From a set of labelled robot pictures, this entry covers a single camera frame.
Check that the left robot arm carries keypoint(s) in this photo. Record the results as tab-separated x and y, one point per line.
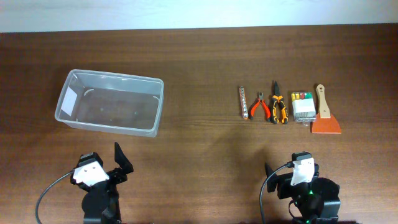
101	202

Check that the socket bit rail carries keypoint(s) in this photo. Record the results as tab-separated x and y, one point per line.
244	109

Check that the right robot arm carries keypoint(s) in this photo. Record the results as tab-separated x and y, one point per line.
317	200

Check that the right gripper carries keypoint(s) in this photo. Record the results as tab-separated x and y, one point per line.
283	183

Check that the wooden handled orange scraper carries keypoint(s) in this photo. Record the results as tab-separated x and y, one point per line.
325	122

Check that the orange black long-nose pliers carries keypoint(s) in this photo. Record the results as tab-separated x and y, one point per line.
277	101

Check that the clear plastic container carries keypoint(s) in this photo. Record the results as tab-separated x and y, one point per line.
111	102

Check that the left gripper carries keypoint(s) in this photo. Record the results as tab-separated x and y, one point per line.
118	174

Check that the screwdriver bit set case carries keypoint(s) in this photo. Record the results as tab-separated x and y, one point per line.
303	107

